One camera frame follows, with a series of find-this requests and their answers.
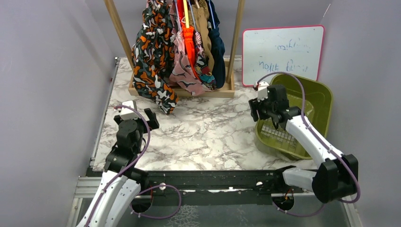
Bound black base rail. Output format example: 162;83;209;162
131;170;302;210

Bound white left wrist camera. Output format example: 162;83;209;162
120;100;139;120

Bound pink framed whiteboard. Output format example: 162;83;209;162
242;25;325;87

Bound tan khaki shorts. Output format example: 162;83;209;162
192;0;215;70

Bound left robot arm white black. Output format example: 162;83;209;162
77;105;159;227

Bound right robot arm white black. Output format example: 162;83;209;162
249;82;361;203

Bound camouflage orange black garment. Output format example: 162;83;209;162
131;0;179;114

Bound pink patterned garment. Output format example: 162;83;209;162
169;0;205;96

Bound colourful patterned shorts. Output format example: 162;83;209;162
194;32;217;91

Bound olive green plastic basket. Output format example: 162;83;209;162
254;74;333;160

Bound light blue wire hanger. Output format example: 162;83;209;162
209;0;216;29

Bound wooden clothes rack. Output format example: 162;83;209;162
104;0;245;98

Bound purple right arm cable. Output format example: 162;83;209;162
255;72;361;218

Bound navy blue shorts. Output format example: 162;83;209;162
206;0;226;88

